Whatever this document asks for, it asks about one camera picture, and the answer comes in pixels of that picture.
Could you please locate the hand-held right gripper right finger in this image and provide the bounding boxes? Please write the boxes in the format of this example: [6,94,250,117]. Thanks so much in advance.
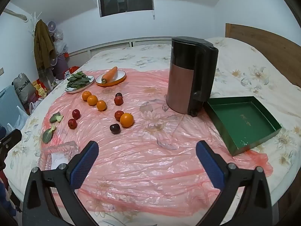
[196,141,279,226]

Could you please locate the white plastic bag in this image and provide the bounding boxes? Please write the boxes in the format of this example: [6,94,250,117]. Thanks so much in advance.
[7,106,30,134]

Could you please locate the olive brown coat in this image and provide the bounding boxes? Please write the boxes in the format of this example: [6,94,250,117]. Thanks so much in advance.
[33,19,56,70]

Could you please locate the wall pipe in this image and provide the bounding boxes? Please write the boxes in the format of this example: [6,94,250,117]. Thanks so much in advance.
[3,8,28,23]

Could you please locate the yellow plate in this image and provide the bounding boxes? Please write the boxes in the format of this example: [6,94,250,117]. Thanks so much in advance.
[95,71,126,87]

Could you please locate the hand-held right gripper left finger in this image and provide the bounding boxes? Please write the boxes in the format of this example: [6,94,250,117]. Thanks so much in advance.
[22,141,104,226]

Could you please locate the yellow and red boxes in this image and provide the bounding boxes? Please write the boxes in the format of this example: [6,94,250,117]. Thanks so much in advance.
[33,80,51,98]

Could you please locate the purple container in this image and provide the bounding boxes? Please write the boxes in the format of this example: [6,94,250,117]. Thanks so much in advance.
[53,53,70,79]

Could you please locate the clear glass dish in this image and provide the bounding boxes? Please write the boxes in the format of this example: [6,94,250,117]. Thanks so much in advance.
[39,141,79,171]

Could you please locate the wooden bed headboard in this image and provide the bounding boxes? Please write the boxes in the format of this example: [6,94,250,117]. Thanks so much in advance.
[225,23,301,87]

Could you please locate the light blue board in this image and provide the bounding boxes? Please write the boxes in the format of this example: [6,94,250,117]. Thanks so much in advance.
[0,85,20,132]

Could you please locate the white plate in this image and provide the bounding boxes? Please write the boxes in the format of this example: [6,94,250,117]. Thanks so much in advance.
[65,75,95,94]

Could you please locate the orange carrot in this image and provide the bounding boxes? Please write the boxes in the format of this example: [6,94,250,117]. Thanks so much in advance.
[102,66,118,84]

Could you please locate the pile of green leaves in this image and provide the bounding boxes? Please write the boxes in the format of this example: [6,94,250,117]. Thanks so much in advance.
[66,71,93,89]

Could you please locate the large orange mandarin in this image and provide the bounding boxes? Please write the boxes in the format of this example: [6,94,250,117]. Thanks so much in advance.
[120,113,134,128]

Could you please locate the black and copper kettle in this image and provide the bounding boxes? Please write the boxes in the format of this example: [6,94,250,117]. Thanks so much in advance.
[166,36,219,118]

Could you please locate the white coat rack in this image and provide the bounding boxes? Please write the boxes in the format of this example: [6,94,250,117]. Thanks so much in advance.
[30,11,43,38]

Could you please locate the grey printed bag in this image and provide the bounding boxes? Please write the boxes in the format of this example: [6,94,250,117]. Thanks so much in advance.
[12,73,36,104]

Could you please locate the pink plastic sheet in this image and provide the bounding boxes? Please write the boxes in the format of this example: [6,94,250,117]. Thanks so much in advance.
[39,68,274,213]

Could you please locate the green cardboard box tray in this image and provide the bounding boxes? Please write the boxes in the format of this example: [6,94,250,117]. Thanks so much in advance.
[203,96,282,156]

